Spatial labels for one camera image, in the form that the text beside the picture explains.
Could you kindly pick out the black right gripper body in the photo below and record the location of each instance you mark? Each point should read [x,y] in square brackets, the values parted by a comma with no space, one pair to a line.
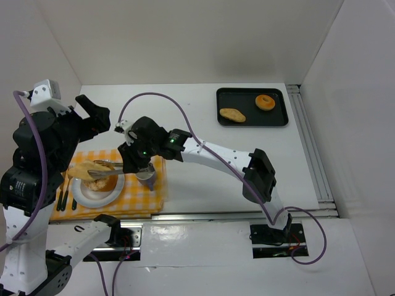
[133,160]

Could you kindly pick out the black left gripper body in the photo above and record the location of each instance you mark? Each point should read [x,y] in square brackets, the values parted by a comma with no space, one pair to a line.
[93,120]

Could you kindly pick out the oval bread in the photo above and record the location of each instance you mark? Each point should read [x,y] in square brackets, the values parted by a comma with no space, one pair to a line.
[80,170]

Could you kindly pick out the metal tongs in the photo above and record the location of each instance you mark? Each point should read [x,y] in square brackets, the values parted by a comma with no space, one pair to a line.
[97,174]

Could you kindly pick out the orange croissant bread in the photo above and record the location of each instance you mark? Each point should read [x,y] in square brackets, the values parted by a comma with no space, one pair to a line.
[102,185]

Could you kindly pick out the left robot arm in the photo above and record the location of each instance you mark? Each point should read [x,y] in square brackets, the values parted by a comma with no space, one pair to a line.
[28,193]

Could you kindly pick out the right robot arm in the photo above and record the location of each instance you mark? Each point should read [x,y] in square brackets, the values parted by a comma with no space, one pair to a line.
[253,169]

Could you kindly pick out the small brown bread roll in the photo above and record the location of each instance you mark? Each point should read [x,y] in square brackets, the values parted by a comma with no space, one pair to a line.
[232,114]

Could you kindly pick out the purple mug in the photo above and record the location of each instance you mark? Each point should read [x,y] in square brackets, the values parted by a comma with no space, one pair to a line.
[147,177]

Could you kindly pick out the yellow checkered cloth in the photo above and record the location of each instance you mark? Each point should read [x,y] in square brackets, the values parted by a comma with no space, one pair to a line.
[135,201]

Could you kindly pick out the white plate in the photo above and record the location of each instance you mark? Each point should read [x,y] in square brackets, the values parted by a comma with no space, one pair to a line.
[92,199]

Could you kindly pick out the black baking tray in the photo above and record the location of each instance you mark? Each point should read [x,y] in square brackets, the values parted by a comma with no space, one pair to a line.
[243,100]

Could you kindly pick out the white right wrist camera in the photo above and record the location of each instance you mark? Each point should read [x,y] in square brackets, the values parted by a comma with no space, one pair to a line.
[122,126]

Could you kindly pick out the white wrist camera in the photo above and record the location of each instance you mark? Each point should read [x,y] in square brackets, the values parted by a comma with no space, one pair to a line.
[46,94]
[122,126]

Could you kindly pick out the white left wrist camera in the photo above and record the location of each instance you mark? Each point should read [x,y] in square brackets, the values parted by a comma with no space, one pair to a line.
[46,94]

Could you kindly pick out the black handled fork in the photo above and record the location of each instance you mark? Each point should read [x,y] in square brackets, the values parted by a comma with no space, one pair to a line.
[61,187]

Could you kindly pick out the black handled spoon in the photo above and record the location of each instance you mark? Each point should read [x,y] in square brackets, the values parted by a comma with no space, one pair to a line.
[74,204]

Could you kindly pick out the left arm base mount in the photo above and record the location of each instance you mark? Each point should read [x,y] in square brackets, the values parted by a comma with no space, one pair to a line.
[127,247]

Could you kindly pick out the orange ring doughnut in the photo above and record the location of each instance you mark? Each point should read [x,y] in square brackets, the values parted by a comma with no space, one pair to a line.
[265,102]

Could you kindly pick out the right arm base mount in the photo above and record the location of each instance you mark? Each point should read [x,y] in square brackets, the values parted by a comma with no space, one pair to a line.
[267,244]

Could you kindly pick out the aluminium rail frame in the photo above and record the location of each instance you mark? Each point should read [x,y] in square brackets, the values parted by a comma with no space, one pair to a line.
[323,192]

